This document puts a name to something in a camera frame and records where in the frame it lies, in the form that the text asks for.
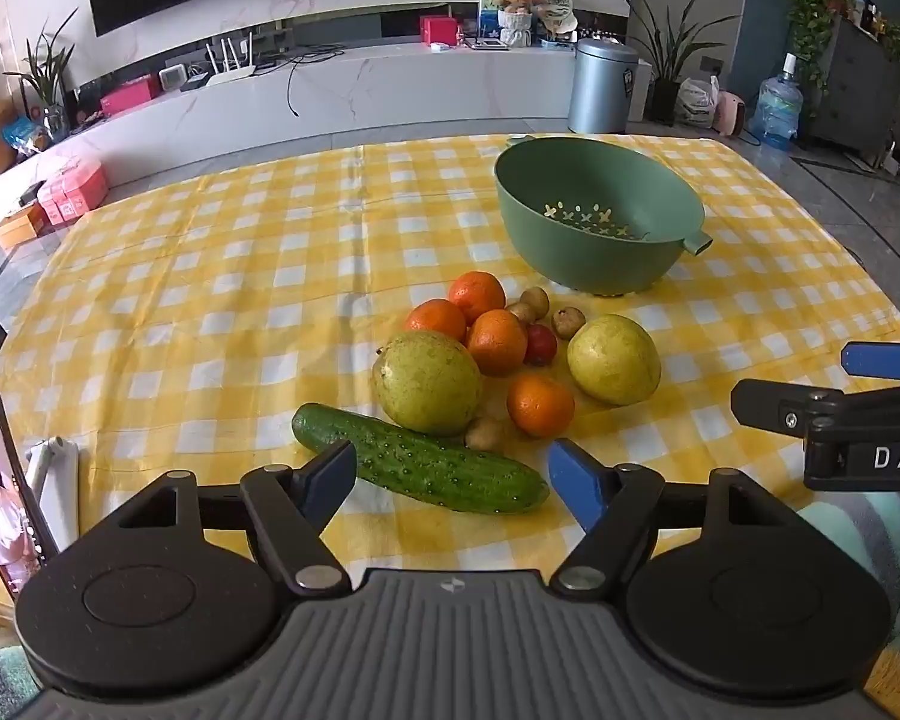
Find green picture card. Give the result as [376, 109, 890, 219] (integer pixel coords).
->
[478, 0, 515, 38]

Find green cucumber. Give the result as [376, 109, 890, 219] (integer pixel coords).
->
[292, 403, 551, 515]

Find grey cabinet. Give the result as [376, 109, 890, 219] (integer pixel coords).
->
[806, 15, 900, 158]

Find large green pear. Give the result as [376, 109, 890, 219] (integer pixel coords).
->
[372, 331, 483, 437]

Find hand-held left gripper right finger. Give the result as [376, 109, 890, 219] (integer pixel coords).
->
[547, 436, 803, 595]

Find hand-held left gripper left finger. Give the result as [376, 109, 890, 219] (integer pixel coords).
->
[99, 439, 359, 599]

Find smartphone with lit screen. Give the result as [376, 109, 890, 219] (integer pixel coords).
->
[0, 388, 59, 605]

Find white plastic bag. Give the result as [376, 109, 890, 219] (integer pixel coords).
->
[675, 76, 721, 128]

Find small red plum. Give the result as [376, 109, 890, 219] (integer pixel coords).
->
[525, 324, 558, 367]

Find white router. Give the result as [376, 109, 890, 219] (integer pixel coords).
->
[206, 31, 260, 85]

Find silver pedal trash can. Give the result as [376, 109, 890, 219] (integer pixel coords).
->
[568, 37, 640, 134]

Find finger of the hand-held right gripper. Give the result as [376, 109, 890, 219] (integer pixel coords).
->
[841, 341, 900, 381]
[730, 379, 856, 437]

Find yellow checked tablecloth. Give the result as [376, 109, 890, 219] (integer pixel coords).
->
[0, 133, 900, 608]

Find red box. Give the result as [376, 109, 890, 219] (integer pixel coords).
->
[420, 13, 460, 47]

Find white phone stand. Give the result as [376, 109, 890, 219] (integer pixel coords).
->
[22, 435, 82, 552]

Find orange mandarin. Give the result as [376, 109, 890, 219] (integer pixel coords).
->
[404, 298, 468, 342]
[466, 309, 530, 377]
[448, 271, 506, 325]
[506, 373, 576, 440]

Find pink storage boxes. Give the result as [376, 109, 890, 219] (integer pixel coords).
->
[36, 157, 110, 226]

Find orange cardboard box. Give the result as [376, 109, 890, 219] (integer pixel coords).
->
[0, 202, 50, 250]

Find black cable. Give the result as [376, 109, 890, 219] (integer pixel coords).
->
[286, 49, 346, 119]

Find blue snack packet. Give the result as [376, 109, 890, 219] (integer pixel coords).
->
[1, 116, 50, 151]

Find round hand fan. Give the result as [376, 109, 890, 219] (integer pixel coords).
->
[534, 0, 577, 38]

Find long-leaved potted plant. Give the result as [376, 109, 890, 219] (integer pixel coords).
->
[615, 0, 743, 127]

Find yellow pear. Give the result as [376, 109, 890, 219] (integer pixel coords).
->
[567, 314, 662, 407]

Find white marble tv console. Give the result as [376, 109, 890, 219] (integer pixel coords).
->
[0, 41, 578, 200]

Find potted plant in glass vase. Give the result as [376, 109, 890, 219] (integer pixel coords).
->
[4, 7, 80, 140]

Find pink flat box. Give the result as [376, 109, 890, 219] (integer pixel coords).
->
[99, 75, 162, 117]

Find teddy bear bouquet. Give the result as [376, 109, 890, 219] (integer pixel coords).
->
[493, 0, 539, 50]

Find trailing green plant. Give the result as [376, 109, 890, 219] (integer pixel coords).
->
[765, 0, 900, 95]

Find green colander bowl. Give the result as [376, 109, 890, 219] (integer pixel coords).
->
[493, 135, 713, 296]

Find blue water bottle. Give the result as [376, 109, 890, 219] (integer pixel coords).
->
[750, 52, 805, 151]

